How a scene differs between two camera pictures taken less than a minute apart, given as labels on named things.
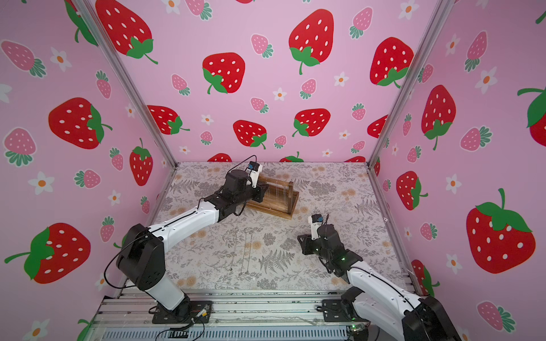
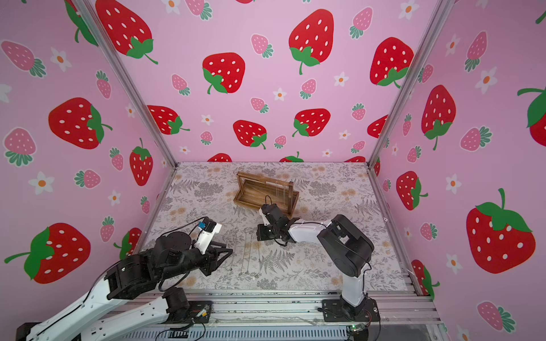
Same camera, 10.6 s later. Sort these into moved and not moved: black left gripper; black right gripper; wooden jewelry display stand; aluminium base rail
Moved: black left gripper; black right gripper
Not moved: aluminium base rail; wooden jewelry display stand
